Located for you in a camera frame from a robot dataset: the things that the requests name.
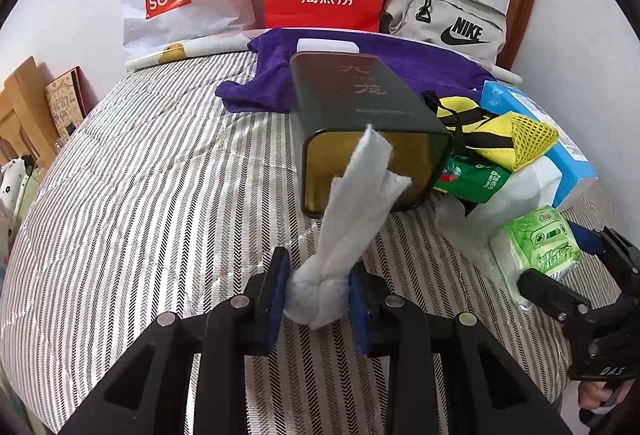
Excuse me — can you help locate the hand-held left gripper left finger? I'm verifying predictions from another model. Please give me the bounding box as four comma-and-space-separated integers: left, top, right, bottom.
60, 246, 292, 435

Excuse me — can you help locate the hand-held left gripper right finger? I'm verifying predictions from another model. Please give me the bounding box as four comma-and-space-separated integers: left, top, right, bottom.
349, 262, 571, 435

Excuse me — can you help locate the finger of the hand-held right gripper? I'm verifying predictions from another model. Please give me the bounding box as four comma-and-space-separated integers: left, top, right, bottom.
517, 269, 592, 323
570, 222, 640, 278

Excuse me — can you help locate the green tissue pack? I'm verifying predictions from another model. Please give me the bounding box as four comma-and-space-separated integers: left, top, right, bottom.
490, 205, 583, 308

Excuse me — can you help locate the white fleece cloth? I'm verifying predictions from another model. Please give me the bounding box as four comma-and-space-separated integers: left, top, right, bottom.
282, 124, 413, 331

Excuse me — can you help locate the green snack packet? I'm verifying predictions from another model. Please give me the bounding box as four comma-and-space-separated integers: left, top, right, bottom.
432, 154, 511, 216

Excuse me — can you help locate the yellow mesh pouch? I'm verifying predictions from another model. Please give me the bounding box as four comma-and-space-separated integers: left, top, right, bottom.
422, 90, 560, 173

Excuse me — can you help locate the dark rectangular tin box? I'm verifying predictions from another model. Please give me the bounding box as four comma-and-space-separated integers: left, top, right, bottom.
290, 50, 453, 219

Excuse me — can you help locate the person's right hand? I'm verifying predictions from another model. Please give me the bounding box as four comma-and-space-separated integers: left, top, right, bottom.
577, 379, 623, 422

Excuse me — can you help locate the blue tissue pack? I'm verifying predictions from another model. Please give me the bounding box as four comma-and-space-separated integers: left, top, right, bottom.
479, 80, 598, 210

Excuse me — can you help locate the white garment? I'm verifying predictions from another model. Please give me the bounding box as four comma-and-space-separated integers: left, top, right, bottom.
435, 160, 563, 266

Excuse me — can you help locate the striped bed blanket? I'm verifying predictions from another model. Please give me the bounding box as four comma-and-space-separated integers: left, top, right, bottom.
0, 47, 621, 435

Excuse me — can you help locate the purple towel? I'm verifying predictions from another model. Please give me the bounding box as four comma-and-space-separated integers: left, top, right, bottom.
215, 27, 493, 113

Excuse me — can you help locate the white tin lid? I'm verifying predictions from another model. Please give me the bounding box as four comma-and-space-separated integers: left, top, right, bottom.
296, 37, 361, 58

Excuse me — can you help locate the white duck print sheet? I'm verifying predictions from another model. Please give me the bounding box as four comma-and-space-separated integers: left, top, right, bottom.
125, 32, 523, 83

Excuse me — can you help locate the grey waist bag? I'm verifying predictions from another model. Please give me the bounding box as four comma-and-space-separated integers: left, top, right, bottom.
379, 0, 508, 66

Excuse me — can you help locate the white spotted cloth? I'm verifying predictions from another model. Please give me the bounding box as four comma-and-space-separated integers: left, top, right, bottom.
0, 155, 36, 221

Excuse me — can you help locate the printed cardboard box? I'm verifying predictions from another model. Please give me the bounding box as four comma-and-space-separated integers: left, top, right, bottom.
45, 66, 92, 140

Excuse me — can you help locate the wooden cabinet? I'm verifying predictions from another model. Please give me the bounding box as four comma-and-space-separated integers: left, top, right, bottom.
0, 56, 58, 166

